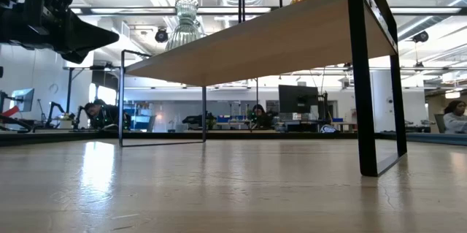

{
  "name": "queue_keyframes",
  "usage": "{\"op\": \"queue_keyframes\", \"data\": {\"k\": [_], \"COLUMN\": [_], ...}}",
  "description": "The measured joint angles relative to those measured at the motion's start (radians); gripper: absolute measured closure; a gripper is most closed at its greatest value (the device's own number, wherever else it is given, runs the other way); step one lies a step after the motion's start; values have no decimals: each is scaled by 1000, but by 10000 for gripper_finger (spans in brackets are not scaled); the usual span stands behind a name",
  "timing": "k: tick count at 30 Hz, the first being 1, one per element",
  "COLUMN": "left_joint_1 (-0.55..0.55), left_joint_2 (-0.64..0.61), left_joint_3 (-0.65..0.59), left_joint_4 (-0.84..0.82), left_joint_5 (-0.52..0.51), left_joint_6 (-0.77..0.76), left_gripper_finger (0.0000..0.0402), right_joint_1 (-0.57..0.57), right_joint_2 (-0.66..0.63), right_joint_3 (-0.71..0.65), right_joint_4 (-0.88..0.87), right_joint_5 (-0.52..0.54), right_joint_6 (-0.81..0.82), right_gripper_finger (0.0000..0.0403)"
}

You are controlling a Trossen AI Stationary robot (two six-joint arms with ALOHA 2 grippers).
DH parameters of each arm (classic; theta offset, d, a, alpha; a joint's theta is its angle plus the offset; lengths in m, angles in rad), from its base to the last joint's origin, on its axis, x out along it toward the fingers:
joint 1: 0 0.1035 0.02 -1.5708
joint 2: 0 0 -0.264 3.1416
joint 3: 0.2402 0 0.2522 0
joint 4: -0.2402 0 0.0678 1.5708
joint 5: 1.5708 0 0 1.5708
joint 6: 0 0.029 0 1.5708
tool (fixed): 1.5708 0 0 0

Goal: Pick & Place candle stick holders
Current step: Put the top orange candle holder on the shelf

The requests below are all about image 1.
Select small lit monitor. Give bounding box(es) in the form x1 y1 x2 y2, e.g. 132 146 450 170
9 87 36 112

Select large black monitor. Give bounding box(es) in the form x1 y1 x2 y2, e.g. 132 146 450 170
278 84 320 114

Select black overhead light bar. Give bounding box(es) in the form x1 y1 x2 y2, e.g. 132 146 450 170
71 4 467 18

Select green glass candle holder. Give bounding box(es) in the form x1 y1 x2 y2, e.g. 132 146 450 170
164 0 203 52

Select grey office chair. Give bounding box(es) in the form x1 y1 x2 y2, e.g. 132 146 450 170
433 112 447 134

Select black ceiling spotlight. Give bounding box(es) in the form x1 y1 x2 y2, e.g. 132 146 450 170
412 30 430 44
154 26 169 44

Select wooden shelf riser black legs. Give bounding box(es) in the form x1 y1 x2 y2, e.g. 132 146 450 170
118 0 409 178

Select person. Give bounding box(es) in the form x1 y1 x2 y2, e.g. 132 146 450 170
83 98 131 131
442 99 467 134
249 103 270 130

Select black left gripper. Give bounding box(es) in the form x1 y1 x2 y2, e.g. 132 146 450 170
0 4 120 64

